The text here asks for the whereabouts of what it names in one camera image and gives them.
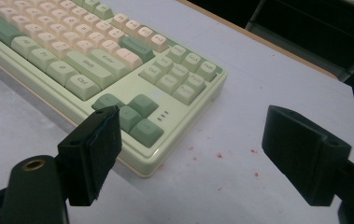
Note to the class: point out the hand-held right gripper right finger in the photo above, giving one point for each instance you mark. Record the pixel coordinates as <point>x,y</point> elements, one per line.
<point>302,149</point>

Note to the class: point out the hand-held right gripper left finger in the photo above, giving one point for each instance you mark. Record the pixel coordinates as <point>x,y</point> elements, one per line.
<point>90,155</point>

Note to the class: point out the green and cream keyboard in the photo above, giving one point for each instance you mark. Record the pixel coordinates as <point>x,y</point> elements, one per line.
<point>134,84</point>

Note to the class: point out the white table cover sheet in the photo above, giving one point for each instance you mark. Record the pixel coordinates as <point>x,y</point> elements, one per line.
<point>258,81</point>

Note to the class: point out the light metal desk frame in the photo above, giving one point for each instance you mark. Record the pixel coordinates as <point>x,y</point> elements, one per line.
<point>290,46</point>

